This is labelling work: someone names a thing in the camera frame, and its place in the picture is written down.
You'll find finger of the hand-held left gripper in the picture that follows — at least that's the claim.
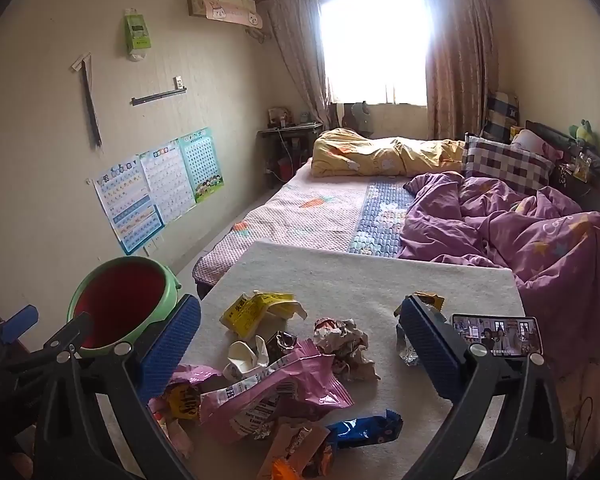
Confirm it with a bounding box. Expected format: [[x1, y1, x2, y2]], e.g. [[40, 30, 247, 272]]
[[10, 312, 93, 377], [0, 305, 40, 347]]

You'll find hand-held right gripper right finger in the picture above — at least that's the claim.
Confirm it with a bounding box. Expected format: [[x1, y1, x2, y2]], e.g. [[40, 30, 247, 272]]
[[397, 294, 568, 480]]

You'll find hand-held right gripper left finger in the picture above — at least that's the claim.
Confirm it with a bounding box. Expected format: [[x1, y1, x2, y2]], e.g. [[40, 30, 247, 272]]
[[32, 294, 202, 480]]

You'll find silver blue snack wrapper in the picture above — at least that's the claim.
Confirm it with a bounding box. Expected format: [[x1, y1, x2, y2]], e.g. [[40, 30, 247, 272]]
[[396, 322, 421, 367]]

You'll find small yellow candy wrapper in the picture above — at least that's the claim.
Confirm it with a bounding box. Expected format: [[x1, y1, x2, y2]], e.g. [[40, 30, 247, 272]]
[[394, 291, 445, 317]]

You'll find green bin with red inside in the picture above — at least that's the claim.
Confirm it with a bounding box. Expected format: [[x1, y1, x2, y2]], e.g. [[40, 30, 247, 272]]
[[67, 256, 183, 358]]

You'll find brown white wrapper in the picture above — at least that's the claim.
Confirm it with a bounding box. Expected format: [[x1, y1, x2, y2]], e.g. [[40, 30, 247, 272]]
[[312, 317, 381, 382]]

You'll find small pink wrapper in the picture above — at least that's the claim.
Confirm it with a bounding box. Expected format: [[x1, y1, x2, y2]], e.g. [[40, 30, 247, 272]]
[[172, 364, 226, 386]]

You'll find yellow black snack wrapper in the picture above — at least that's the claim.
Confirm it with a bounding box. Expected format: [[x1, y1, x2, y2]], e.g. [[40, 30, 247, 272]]
[[150, 382, 203, 421]]

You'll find smartphone with lit screen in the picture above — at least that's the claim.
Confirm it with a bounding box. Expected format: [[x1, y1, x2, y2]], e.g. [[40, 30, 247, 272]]
[[451, 313, 543, 359]]

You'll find pale pink wrapper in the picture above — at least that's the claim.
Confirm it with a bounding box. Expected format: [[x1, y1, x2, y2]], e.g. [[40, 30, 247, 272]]
[[152, 410, 196, 458]]

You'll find white fleece table cover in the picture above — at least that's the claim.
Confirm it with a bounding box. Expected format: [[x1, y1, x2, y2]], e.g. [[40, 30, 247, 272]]
[[180, 241, 526, 480]]

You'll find small dark foil wrapper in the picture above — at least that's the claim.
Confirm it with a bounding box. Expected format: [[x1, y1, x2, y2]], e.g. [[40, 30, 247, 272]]
[[267, 331, 298, 361]]

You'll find large pink snack wrapper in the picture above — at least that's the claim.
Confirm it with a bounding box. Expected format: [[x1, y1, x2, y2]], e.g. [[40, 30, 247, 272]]
[[200, 340, 355, 441]]

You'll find blue patchwork mat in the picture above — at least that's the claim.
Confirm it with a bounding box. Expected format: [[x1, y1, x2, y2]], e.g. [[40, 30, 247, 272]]
[[347, 180, 416, 258]]

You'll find purple quilt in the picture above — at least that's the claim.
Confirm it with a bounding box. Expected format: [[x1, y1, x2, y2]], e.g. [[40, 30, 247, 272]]
[[397, 171, 600, 376]]

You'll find blue framed learning poster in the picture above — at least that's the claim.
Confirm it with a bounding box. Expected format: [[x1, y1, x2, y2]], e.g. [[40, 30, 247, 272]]
[[87, 156, 165, 256]]

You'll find tan brown snack wrapper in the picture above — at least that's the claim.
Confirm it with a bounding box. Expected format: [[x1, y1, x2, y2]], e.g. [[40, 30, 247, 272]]
[[257, 422, 331, 480]]

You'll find white learning poster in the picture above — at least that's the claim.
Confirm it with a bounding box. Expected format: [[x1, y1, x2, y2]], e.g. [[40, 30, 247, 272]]
[[139, 141, 196, 226]]

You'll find orange wrapper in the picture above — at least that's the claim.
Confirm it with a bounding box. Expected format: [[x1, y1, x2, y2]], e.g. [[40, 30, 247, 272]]
[[272, 457, 306, 480]]

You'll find teal learning poster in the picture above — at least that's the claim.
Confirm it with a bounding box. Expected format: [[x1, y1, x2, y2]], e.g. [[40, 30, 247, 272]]
[[179, 127, 226, 204]]

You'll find pink carrot print bed sheet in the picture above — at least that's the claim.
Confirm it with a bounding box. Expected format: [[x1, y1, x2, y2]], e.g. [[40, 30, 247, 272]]
[[192, 157, 376, 286]]

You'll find checkered pillow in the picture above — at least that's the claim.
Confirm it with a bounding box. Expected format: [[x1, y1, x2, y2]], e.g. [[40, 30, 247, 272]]
[[462, 135, 556, 196]]

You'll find yellow quilt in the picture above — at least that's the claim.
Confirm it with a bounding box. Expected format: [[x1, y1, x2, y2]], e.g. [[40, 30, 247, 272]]
[[311, 128, 466, 178]]

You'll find pink white pillow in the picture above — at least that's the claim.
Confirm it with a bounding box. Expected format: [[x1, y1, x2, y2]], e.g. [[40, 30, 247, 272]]
[[511, 129, 563, 161]]

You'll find yellow trinket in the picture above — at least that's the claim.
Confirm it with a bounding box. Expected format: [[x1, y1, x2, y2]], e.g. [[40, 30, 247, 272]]
[[572, 152, 593, 181]]

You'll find grey elephant toy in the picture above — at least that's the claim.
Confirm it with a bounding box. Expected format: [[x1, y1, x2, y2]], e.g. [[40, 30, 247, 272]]
[[342, 101, 373, 136]]

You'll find dark side desk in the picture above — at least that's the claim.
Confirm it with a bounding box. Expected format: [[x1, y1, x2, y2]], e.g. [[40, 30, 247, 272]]
[[258, 122, 325, 191]]

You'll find striped blue storage bag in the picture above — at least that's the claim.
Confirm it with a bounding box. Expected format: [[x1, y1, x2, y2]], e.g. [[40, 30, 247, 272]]
[[482, 91, 521, 143]]

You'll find green plush toy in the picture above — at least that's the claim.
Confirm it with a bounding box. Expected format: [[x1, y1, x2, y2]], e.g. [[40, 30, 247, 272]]
[[569, 119, 597, 147]]

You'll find beige patterned curtain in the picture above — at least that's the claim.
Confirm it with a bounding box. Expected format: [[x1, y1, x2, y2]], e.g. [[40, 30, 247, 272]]
[[425, 0, 501, 141], [260, 0, 333, 131]]

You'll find bright window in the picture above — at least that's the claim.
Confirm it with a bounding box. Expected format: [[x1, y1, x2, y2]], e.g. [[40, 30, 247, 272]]
[[317, 0, 433, 107]]

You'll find air conditioner with cloth cover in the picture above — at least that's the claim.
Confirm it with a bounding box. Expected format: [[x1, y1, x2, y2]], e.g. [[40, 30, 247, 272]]
[[187, 0, 263, 28]]

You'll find black hanging strap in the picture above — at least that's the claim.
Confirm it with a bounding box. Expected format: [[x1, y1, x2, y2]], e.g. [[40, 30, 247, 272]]
[[71, 51, 103, 150]]

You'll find dark wall rail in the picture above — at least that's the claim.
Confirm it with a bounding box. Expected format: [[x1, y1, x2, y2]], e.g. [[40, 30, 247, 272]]
[[131, 86, 187, 107]]

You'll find green wall tissue holder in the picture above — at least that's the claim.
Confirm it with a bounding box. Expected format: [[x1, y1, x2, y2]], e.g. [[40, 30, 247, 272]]
[[124, 7, 151, 63]]

